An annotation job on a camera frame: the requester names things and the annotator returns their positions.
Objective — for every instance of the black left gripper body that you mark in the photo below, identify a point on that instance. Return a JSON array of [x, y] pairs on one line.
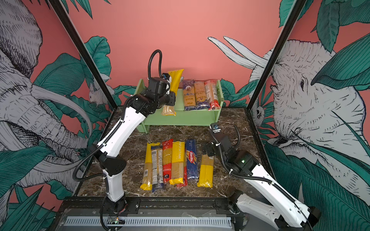
[[168, 100]]

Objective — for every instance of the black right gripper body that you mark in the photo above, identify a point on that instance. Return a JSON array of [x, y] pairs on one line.
[[211, 149]]

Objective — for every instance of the yellow-top spaghetti bag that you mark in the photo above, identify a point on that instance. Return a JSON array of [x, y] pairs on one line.
[[176, 78]]

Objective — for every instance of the ankara blue yellow spaghetti bag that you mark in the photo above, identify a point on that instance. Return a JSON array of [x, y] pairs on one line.
[[189, 95]]

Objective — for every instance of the blue-ended chinese label spaghetti bag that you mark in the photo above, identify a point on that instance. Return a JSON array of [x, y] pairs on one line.
[[201, 96]]

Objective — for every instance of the red-ended spaghetti bag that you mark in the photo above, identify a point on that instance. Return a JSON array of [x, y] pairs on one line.
[[212, 94]]

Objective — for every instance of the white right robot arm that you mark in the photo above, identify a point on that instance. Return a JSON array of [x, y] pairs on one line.
[[283, 211]]

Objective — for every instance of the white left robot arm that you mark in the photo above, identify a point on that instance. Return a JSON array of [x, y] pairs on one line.
[[135, 110]]

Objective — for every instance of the yellow spaghetti bag far right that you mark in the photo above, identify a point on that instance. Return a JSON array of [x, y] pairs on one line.
[[206, 172]]

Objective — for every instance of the red spaghetti bag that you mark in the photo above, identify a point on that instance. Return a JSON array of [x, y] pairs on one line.
[[167, 159]]

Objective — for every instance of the blue barilla spaghetti box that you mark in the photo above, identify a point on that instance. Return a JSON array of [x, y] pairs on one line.
[[192, 164]]

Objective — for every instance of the yellow pastatime spaghetti bag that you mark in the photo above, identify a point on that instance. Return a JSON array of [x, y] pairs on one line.
[[178, 159]]

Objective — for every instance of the yellow spaghetti bag far left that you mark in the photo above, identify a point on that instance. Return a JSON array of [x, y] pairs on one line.
[[147, 174]]

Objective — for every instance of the white vented strip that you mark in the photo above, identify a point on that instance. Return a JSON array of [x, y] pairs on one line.
[[217, 222]]

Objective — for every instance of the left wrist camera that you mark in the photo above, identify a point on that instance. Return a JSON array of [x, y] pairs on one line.
[[166, 76]]

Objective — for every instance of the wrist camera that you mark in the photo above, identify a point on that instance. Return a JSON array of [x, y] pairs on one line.
[[166, 76], [215, 128]]

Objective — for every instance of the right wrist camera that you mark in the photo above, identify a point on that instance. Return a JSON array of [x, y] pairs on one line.
[[215, 128]]

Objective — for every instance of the black left corner post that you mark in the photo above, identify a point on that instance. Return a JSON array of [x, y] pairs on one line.
[[76, 39]]

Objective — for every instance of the black corner post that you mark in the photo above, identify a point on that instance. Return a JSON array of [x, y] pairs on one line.
[[76, 39], [288, 27]]

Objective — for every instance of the black right corner post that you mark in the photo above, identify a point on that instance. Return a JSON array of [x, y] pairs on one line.
[[288, 27]]

